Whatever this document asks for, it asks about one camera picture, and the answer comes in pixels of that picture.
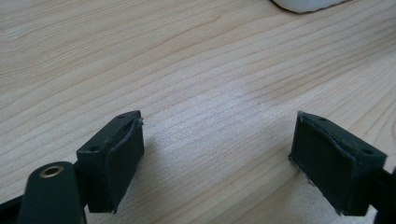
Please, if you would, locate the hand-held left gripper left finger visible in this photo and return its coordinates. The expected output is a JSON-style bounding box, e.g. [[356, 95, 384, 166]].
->
[[77, 110, 146, 215]]

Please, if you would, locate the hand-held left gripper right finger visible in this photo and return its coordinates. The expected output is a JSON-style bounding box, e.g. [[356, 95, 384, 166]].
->
[[288, 110, 389, 217]]

